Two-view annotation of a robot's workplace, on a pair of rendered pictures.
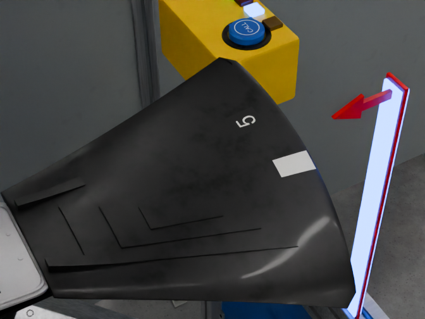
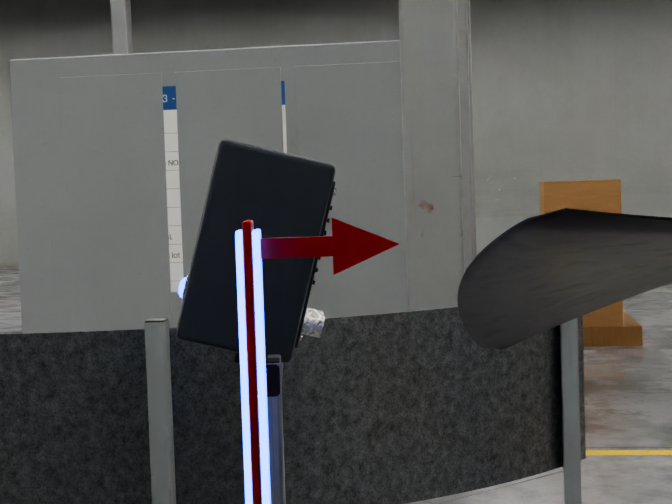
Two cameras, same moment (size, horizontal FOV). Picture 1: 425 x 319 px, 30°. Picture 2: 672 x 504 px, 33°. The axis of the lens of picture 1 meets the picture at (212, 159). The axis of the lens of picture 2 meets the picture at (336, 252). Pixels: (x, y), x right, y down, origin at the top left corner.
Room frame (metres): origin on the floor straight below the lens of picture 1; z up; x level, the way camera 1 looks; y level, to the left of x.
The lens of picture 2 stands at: (0.90, 0.10, 1.20)
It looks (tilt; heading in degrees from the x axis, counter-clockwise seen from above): 3 degrees down; 207
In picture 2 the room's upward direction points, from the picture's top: 2 degrees counter-clockwise
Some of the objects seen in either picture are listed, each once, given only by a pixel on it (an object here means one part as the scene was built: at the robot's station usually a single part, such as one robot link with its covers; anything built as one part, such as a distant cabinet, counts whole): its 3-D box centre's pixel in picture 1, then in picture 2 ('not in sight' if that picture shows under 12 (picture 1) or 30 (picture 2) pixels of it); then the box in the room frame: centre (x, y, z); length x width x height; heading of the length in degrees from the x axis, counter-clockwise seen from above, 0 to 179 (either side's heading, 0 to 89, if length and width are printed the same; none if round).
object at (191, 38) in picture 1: (226, 50); not in sight; (0.76, -0.02, 1.02); 0.16 x 0.10 x 0.11; 29
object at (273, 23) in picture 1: (272, 23); not in sight; (0.73, -0.07, 1.08); 0.02 x 0.02 x 0.01; 29
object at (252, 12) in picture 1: (253, 9); not in sight; (0.76, -0.05, 1.08); 0.02 x 0.02 x 0.01; 29
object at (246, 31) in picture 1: (246, 32); not in sight; (0.72, -0.04, 1.08); 0.04 x 0.04 x 0.02
